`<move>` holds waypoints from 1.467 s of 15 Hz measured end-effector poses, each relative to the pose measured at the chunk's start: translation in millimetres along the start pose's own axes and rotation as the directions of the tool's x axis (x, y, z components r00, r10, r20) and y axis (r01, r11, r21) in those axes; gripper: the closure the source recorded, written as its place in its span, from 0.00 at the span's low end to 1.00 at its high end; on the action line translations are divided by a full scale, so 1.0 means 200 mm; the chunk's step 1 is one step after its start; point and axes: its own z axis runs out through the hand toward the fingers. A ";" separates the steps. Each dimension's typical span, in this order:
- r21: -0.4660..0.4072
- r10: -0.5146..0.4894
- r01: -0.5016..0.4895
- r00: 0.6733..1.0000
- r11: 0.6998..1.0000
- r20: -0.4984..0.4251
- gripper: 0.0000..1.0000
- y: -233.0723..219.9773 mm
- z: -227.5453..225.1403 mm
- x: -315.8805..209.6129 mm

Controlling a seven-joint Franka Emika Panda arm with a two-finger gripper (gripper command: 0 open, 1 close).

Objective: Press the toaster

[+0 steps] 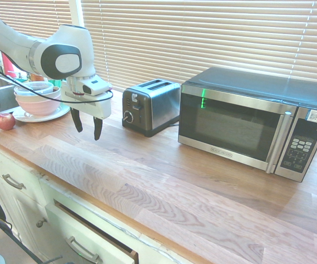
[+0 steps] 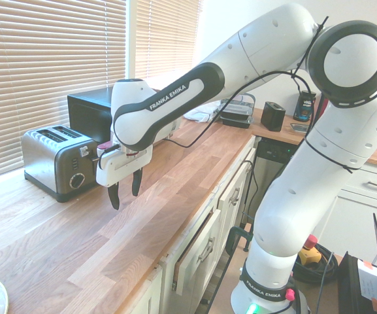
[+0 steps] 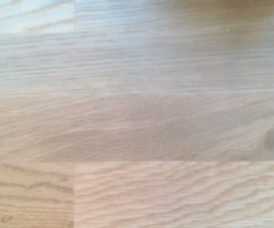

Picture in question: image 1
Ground narrow beige window blinds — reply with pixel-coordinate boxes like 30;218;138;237
0;0;74;42

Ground white open drawer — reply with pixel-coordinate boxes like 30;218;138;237
44;200;140;264

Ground pink bowl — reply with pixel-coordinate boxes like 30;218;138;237
15;92;63;117

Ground white ceramic plate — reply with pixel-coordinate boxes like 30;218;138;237
12;104;71;123

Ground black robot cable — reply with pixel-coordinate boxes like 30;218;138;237
0;59;114;105

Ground clear plastic container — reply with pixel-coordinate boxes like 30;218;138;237
24;80;54;94

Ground black stainless microwave oven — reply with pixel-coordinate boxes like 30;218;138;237
177;67;317;183

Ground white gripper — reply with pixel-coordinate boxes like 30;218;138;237
61;75;113;141

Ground stainless steel two-slot toaster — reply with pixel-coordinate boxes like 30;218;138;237
121;79;181;138

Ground red apple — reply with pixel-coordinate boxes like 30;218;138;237
0;113;16;131

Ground white bowl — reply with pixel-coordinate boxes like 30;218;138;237
13;85;62;101

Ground white drawer with metal handle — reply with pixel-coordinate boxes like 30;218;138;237
0;142;42;206

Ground red bottle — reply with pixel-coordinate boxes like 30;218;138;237
1;52;16;79

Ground white cabinet door with knob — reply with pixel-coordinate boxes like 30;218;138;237
0;186;52;258

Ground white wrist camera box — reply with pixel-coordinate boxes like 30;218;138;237
81;77;111;96

